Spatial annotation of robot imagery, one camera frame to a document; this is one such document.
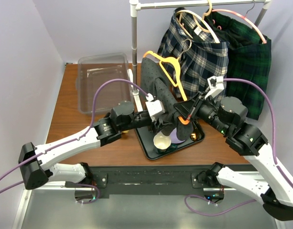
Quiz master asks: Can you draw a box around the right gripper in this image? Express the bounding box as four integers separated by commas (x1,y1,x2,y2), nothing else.
173,91,230,135

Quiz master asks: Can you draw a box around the grey dotted skirt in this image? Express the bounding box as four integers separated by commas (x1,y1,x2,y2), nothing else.
141,57,193,141

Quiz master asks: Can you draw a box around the navy white plaid skirt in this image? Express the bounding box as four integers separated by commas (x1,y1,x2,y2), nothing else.
157,8,229,99

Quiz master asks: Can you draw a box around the cream wooden hanger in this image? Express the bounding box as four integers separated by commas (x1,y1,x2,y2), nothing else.
175,0,221,44

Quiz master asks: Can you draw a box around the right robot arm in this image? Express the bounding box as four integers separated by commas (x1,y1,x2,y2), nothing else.
174,95,293,221

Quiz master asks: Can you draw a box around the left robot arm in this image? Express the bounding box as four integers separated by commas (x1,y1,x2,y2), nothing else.
18,100,163,190

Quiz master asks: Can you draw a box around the green plaid skirt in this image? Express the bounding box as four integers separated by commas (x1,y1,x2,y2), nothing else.
205,12,272,120

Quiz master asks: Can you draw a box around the pink hanger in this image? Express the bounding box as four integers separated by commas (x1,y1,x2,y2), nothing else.
212,9,267,44

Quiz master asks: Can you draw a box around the black tray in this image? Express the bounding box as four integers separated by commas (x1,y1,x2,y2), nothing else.
136,122,205,160

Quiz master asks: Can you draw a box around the gold spoon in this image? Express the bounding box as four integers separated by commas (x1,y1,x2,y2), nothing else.
190,123,202,142

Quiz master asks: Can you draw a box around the cream paper cup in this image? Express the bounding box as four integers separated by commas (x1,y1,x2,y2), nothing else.
153,132,172,152

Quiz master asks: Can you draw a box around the purple plate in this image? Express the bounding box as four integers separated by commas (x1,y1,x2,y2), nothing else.
170,128,188,144

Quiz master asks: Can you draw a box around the dark green cup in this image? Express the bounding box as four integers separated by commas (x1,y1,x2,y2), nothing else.
157,144,178,155

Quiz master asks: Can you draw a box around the clear plastic bin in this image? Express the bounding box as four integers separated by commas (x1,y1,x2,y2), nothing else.
76,52,132,115

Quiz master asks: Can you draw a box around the white metal clothes rack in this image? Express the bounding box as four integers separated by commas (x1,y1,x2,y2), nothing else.
128,0,273,113

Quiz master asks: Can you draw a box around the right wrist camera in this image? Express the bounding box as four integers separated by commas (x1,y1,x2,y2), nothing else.
204,76,224,99

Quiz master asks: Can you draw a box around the black mounting base plate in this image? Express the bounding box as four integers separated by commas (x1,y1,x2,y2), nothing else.
57,164,235,200

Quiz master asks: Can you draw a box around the aluminium frame rail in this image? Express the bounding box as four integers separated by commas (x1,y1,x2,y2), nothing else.
12,182,99,229

